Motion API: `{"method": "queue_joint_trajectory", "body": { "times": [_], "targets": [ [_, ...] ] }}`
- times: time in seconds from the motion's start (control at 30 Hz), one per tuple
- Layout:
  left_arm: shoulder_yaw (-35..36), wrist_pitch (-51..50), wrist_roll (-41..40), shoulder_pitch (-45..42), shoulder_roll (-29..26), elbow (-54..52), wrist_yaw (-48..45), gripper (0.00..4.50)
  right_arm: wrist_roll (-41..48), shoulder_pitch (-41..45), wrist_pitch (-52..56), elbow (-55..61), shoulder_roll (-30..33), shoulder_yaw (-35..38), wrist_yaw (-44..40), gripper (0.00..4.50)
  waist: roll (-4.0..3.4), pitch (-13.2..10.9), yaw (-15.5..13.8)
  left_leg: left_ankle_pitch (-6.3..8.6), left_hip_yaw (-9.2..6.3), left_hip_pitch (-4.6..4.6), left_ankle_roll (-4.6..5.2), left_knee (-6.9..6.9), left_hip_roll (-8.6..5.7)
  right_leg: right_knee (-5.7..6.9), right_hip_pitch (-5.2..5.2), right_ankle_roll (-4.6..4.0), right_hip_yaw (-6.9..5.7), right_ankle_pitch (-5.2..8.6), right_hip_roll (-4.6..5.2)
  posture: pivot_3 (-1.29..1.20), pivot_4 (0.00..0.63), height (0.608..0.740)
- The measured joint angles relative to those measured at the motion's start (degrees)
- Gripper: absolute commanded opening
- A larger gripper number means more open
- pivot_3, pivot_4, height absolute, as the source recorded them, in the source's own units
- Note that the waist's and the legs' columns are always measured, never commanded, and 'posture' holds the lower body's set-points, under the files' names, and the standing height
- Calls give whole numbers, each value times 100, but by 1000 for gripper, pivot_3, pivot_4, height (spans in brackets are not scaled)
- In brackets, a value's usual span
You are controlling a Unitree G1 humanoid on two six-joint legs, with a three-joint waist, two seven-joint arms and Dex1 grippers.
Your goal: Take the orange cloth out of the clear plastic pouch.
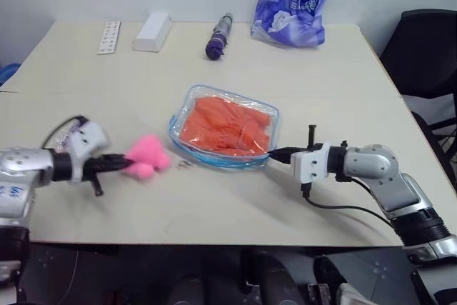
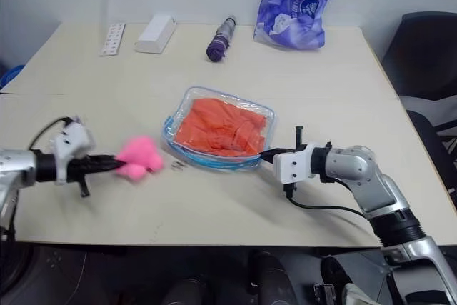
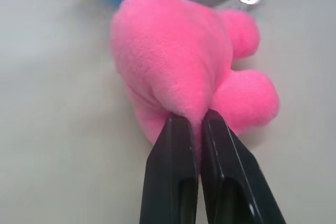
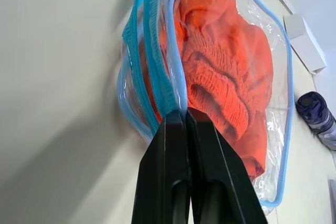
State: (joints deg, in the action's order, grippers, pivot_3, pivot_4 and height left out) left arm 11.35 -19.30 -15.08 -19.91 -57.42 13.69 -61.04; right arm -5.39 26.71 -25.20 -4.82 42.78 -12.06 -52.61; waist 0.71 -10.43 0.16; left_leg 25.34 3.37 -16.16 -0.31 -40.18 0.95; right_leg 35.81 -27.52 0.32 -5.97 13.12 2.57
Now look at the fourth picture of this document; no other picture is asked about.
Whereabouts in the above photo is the orange cloth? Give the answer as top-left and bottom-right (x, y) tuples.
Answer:
(141, 0), (275, 182)

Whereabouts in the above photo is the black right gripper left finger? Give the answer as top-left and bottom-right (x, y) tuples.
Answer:
(131, 111), (192, 224)

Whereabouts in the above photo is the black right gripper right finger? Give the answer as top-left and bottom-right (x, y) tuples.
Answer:
(185, 107), (268, 224)

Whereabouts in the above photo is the white cardboard box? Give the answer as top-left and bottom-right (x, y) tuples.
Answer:
(282, 15), (328, 74)

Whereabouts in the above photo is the clear blue-trimmed plastic pouch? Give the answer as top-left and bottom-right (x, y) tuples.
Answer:
(115, 0), (294, 217)

